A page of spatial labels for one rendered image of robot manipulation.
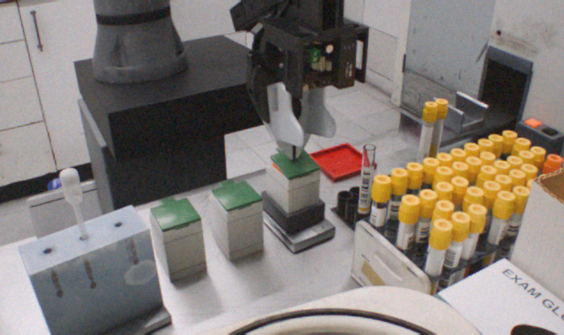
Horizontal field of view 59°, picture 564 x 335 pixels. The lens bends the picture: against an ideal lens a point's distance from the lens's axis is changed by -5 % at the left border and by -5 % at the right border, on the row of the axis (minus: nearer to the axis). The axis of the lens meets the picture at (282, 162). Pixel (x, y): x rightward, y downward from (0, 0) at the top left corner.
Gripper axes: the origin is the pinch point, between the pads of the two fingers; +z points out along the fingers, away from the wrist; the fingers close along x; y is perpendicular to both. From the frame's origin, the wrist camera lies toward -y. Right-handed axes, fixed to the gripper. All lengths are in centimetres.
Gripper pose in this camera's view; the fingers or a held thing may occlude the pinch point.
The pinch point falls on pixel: (289, 144)
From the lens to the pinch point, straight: 54.3
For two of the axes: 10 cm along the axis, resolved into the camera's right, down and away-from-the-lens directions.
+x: 8.5, -2.7, 4.4
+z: 0.0, 8.6, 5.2
